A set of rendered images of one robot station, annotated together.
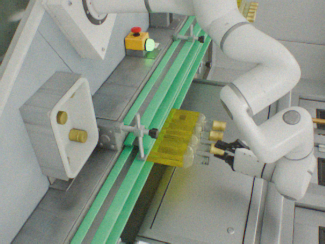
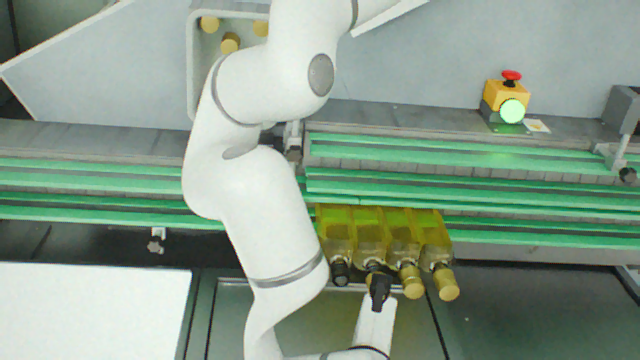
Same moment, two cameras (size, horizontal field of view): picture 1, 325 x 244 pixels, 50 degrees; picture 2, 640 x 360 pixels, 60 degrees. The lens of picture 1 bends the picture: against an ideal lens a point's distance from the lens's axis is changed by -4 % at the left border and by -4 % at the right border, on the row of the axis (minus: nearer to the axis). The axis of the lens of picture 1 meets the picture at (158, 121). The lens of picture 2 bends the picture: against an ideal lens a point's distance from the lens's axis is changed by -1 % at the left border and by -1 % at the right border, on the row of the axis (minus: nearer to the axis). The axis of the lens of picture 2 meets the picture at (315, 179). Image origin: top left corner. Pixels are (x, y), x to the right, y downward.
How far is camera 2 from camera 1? 0.89 m
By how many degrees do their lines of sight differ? 52
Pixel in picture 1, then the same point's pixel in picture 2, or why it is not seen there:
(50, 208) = (162, 137)
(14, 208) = (131, 96)
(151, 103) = (374, 149)
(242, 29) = not seen: outside the picture
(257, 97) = (227, 73)
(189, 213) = not seen: hidden behind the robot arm
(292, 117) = (236, 149)
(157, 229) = (219, 288)
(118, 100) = (353, 117)
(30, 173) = (175, 84)
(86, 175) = not seen: hidden behind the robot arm
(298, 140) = (208, 190)
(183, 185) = (322, 303)
